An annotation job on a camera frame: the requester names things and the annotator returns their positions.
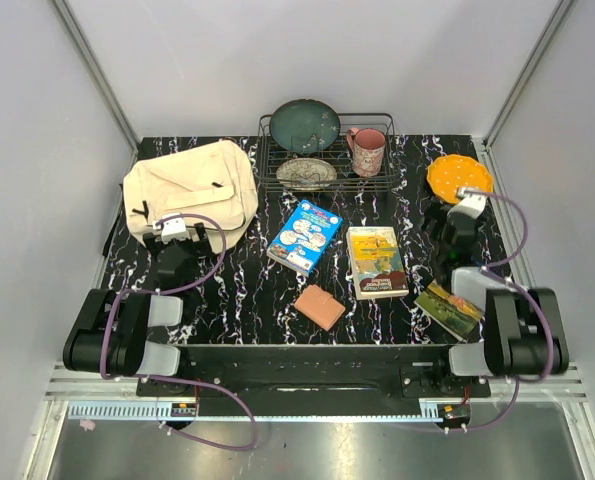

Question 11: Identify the yellow cover paperback book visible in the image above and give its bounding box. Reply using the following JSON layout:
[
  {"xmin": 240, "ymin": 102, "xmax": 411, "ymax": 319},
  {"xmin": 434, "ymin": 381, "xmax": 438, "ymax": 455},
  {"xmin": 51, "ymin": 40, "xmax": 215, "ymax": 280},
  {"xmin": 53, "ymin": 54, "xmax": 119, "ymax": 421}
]
[{"xmin": 346, "ymin": 226, "xmax": 409, "ymax": 300}]

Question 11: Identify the cream canvas student bag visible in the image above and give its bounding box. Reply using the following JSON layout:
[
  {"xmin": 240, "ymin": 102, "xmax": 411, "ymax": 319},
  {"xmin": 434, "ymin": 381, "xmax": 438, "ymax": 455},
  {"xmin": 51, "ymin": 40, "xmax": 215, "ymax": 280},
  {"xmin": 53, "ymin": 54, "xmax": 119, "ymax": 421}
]
[{"xmin": 123, "ymin": 140, "xmax": 258, "ymax": 254}]

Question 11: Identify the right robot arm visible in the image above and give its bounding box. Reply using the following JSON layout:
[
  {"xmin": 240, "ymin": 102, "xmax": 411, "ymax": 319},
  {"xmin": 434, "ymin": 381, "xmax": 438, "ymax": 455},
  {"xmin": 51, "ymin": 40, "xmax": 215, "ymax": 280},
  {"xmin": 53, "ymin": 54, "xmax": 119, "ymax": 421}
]
[{"xmin": 422, "ymin": 187, "xmax": 569, "ymax": 397}]

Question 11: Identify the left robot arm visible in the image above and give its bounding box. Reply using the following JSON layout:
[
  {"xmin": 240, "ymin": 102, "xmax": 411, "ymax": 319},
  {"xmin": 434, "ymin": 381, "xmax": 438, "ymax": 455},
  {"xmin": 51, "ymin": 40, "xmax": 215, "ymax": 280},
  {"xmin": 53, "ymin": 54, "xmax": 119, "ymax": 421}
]
[{"xmin": 62, "ymin": 214, "xmax": 226, "ymax": 396}]

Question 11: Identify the orange dotted plate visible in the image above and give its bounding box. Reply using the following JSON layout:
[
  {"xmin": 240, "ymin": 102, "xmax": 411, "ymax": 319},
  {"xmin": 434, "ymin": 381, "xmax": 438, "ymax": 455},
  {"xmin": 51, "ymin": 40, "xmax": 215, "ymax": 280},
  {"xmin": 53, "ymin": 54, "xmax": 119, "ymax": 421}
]
[{"xmin": 426, "ymin": 154, "xmax": 494, "ymax": 205}]

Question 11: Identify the landscape cover thin book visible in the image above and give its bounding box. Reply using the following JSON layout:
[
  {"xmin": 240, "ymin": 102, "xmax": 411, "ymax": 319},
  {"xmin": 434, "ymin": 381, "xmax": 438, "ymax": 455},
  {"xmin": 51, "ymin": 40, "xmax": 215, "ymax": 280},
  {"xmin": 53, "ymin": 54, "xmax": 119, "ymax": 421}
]
[{"xmin": 415, "ymin": 281, "xmax": 484, "ymax": 342}]

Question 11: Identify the pink patterned mug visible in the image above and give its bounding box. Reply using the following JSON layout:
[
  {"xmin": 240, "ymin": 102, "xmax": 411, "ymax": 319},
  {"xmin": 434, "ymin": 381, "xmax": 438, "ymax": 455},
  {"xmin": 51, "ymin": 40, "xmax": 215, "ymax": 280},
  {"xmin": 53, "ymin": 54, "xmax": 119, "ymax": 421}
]
[{"xmin": 346, "ymin": 127, "xmax": 386, "ymax": 178}]

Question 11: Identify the blue comic book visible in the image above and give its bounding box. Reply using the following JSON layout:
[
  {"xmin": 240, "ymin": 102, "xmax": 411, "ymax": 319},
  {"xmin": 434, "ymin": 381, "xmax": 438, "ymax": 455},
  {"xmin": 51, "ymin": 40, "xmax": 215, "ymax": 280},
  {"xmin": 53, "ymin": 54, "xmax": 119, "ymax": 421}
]
[{"xmin": 266, "ymin": 200, "xmax": 343, "ymax": 277}]

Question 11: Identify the patterned beige small plate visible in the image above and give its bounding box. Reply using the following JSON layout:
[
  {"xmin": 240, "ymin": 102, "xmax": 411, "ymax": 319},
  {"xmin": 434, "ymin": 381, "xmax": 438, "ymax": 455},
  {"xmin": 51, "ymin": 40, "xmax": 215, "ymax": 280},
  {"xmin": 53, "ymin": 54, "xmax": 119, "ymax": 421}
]
[{"xmin": 276, "ymin": 158, "xmax": 337, "ymax": 191}]

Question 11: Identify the dark green ceramic plate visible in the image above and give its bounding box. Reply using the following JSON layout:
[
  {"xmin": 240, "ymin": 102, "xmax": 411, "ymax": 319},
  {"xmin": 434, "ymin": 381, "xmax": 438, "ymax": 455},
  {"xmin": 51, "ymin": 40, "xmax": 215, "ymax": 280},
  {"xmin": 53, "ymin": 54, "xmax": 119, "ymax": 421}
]
[{"xmin": 269, "ymin": 99, "xmax": 341, "ymax": 155}]

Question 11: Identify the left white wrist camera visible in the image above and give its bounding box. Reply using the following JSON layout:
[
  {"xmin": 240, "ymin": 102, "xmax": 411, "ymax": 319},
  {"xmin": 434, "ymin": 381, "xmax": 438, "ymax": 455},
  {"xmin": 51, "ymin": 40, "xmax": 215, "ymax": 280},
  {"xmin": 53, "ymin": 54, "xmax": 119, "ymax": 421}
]
[{"xmin": 153, "ymin": 213, "xmax": 190, "ymax": 244}]

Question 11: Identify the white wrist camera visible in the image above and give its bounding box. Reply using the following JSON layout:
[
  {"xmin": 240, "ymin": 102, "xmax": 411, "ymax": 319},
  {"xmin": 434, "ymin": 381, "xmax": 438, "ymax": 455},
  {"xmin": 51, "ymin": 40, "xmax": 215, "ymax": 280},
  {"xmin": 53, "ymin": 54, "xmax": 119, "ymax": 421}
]
[
  {"xmin": 451, "ymin": 187, "xmax": 487, "ymax": 219},
  {"xmin": 153, "ymin": 213, "xmax": 190, "ymax": 244}
]

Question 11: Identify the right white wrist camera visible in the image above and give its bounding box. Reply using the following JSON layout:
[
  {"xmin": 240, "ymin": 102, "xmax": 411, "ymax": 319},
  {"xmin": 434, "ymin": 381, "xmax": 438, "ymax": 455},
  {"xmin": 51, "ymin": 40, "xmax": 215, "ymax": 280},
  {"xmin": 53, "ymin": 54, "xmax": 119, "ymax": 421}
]
[{"xmin": 451, "ymin": 187, "xmax": 487, "ymax": 219}]

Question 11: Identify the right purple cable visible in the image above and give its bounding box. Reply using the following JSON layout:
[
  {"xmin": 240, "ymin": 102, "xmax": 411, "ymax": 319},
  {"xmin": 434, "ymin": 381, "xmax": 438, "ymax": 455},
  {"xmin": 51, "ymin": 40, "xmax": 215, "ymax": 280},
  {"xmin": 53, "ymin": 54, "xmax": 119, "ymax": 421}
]
[{"xmin": 444, "ymin": 187, "xmax": 556, "ymax": 434}]

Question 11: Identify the black wire dish rack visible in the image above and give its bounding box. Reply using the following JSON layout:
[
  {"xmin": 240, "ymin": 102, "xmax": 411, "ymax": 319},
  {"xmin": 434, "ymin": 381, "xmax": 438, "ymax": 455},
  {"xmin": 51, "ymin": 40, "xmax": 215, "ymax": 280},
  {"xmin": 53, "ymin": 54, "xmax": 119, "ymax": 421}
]
[{"xmin": 254, "ymin": 112, "xmax": 399, "ymax": 193}]

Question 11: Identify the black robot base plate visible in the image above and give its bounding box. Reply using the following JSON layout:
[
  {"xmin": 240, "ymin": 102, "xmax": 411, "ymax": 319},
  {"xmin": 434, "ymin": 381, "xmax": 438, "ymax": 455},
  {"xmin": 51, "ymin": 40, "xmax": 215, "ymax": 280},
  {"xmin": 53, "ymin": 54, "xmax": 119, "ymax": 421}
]
[{"xmin": 178, "ymin": 345, "xmax": 491, "ymax": 418}]

